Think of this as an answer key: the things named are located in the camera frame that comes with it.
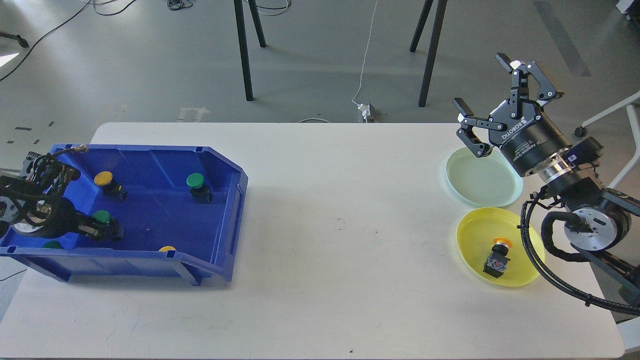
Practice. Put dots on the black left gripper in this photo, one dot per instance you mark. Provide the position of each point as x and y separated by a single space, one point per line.
53 220

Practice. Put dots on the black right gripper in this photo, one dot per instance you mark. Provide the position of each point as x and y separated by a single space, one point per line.
530 140

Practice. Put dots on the green push button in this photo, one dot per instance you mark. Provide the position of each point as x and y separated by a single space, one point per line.
198 189
108 227

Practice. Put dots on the yellow push button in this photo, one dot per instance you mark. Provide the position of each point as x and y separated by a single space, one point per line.
496 263
110 187

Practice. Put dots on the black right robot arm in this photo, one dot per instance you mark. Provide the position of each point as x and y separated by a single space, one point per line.
585 218

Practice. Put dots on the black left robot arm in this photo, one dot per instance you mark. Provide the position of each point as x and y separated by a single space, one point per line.
33 202

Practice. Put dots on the green push button bin corner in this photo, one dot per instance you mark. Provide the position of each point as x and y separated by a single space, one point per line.
52 244

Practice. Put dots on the light green plate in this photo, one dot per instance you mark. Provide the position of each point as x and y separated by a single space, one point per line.
483 181

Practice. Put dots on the yellow plate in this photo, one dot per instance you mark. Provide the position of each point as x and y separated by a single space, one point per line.
475 235

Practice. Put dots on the blue plastic storage bin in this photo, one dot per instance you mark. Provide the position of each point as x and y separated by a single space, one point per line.
158 211

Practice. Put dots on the white chair base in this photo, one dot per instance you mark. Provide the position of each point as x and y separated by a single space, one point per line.
618 127

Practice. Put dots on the black tripod leg right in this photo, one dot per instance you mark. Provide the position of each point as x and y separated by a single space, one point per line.
434 41

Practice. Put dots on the white power adapter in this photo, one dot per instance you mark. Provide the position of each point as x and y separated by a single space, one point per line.
367 113

